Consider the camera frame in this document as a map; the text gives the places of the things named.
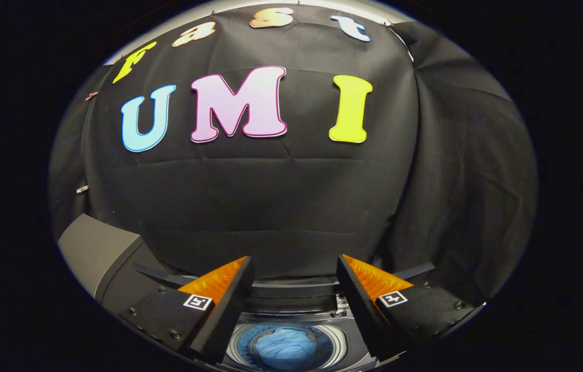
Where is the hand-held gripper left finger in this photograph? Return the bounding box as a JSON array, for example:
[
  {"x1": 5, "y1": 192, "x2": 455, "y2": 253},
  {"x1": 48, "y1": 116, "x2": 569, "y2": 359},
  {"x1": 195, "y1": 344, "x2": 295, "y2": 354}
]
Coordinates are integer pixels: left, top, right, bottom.
[{"x1": 116, "y1": 256, "x2": 256, "y2": 365}]

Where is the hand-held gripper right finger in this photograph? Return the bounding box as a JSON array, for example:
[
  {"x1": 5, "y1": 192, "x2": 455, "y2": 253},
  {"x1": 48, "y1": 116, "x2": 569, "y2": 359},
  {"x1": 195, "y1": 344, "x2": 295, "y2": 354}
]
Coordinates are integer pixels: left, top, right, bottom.
[{"x1": 336, "y1": 254, "x2": 483, "y2": 362}]

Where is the grey washing machine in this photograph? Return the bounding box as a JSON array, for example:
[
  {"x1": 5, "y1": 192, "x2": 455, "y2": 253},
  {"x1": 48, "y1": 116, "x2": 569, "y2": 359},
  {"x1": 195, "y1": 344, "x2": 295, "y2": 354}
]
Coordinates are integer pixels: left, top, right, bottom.
[{"x1": 96, "y1": 242, "x2": 437, "y2": 372}]

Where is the dark washing machine lid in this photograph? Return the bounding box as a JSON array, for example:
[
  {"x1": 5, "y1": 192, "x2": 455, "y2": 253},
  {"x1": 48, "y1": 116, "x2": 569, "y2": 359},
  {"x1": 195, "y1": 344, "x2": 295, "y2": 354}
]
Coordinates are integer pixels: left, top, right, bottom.
[{"x1": 133, "y1": 261, "x2": 435, "y2": 315}]

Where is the light blue polo shirt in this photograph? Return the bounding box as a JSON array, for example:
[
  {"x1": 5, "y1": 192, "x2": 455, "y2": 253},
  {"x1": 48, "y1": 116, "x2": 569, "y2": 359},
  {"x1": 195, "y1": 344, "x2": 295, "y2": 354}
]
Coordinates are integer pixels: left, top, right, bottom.
[{"x1": 255, "y1": 328, "x2": 319, "y2": 370}]

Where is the black backdrop cloth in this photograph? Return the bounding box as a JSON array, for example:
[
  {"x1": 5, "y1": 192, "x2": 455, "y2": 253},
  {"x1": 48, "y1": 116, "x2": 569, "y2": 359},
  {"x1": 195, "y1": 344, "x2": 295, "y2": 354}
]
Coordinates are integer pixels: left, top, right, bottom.
[{"x1": 48, "y1": 3, "x2": 539, "y2": 305}]

